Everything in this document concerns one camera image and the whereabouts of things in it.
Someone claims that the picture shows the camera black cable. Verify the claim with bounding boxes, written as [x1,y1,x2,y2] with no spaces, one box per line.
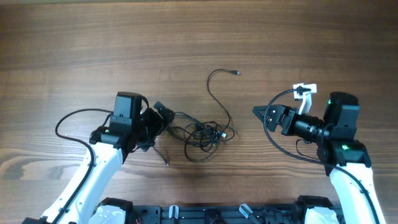
[49,108,114,224]
[262,88,382,224]

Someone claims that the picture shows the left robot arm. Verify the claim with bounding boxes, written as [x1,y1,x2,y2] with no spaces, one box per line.
[24,91,175,223]

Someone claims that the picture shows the left camera black cable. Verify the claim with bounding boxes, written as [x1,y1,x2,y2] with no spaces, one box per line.
[49,108,114,224]

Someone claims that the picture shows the black usb cable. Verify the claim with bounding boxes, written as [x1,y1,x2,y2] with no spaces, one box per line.
[152,68,241,167]

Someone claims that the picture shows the right camera black cable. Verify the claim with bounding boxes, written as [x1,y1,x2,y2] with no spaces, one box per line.
[262,88,382,224]

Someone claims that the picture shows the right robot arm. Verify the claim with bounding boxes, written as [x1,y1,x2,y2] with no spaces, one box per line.
[253,86,386,223]

